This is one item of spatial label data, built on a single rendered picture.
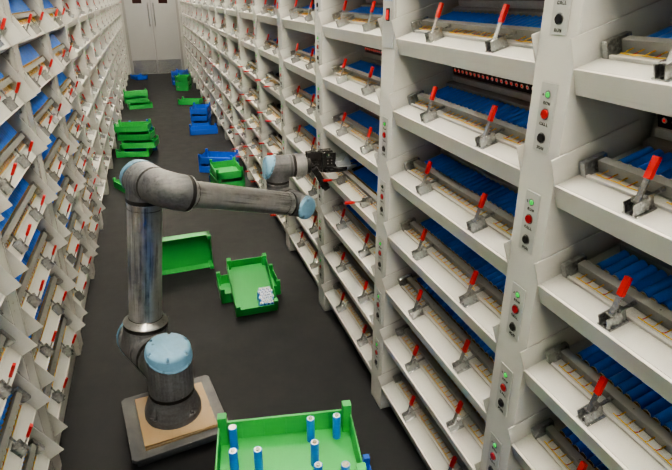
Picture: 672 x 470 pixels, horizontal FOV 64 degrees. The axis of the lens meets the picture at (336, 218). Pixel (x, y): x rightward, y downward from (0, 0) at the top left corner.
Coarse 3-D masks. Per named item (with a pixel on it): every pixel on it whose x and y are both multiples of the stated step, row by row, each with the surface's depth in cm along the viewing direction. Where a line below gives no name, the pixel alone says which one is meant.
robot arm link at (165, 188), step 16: (144, 176) 162; (160, 176) 162; (176, 176) 163; (192, 176) 168; (144, 192) 162; (160, 192) 161; (176, 192) 161; (192, 192) 164; (208, 192) 170; (224, 192) 175; (240, 192) 180; (256, 192) 185; (272, 192) 192; (288, 192) 200; (176, 208) 165; (208, 208) 175; (224, 208) 178; (240, 208) 182; (256, 208) 186; (272, 208) 191; (288, 208) 196; (304, 208) 200
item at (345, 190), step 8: (344, 152) 232; (328, 176) 227; (336, 176) 225; (336, 184) 218; (344, 184) 216; (344, 192) 209; (352, 192) 207; (352, 200) 201; (360, 208) 194; (368, 208) 192; (376, 208) 190; (368, 216) 187; (376, 216) 179
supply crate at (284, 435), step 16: (224, 416) 118; (272, 416) 122; (288, 416) 122; (304, 416) 123; (320, 416) 123; (224, 432) 119; (240, 432) 122; (256, 432) 123; (272, 432) 123; (288, 432) 124; (304, 432) 124; (320, 432) 124; (352, 432) 120; (224, 448) 120; (240, 448) 120; (272, 448) 120; (288, 448) 120; (304, 448) 120; (320, 448) 120; (336, 448) 120; (352, 448) 120; (224, 464) 116; (240, 464) 116; (272, 464) 116; (288, 464) 116; (304, 464) 116; (336, 464) 116; (352, 464) 116
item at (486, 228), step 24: (432, 144) 164; (408, 168) 163; (432, 168) 154; (456, 168) 150; (480, 168) 145; (408, 192) 153; (432, 192) 147; (456, 192) 141; (480, 192) 135; (504, 192) 132; (432, 216) 143; (456, 216) 133; (480, 216) 124; (504, 216) 122; (480, 240) 121; (504, 240) 118; (504, 264) 113
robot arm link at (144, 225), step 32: (128, 192) 169; (128, 224) 173; (160, 224) 176; (128, 256) 177; (160, 256) 180; (128, 288) 182; (160, 288) 184; (128, 320) 185; (160, 320) 187; (128, 352) 185
